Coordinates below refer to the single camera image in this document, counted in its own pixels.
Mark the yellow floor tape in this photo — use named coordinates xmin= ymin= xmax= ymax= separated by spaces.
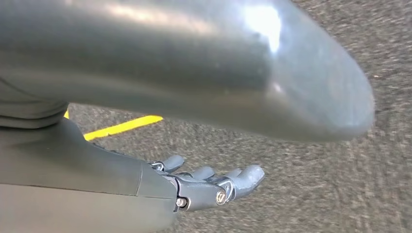
xmin=64 ymin=111 xmax=164 ymax=141

